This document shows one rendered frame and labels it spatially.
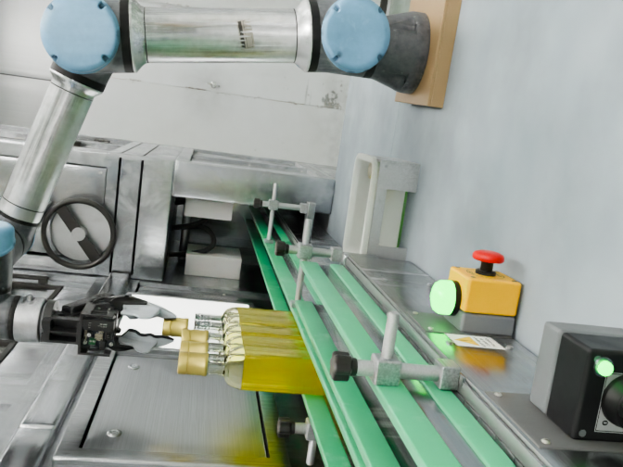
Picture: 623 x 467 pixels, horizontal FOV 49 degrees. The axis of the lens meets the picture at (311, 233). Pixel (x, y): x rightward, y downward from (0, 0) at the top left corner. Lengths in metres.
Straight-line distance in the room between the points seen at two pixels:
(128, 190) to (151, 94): 2.78
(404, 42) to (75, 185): 1.19
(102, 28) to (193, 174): 1.05
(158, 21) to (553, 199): 0.64
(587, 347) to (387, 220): 0.78
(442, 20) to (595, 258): 0.62
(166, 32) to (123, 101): 3.76
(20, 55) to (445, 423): 5.02
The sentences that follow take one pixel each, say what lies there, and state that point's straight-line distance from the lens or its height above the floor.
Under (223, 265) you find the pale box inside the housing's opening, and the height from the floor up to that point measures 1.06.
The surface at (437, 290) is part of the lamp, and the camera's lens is 0.88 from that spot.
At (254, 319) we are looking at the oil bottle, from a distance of 1.24.
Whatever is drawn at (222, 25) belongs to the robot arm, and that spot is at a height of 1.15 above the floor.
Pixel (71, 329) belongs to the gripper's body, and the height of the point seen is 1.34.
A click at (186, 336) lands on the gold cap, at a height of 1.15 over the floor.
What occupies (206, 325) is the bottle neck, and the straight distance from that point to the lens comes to 1.23.
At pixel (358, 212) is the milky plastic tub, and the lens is 1.48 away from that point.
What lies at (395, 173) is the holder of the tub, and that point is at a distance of 1.32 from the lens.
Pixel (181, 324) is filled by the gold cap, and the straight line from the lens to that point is 1.23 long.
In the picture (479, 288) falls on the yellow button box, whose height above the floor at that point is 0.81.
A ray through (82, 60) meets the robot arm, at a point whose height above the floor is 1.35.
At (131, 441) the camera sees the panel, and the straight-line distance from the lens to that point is 1.12.
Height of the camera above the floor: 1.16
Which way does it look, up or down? 10 degrees down
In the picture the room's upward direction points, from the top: 84 degrees counter-clockwise
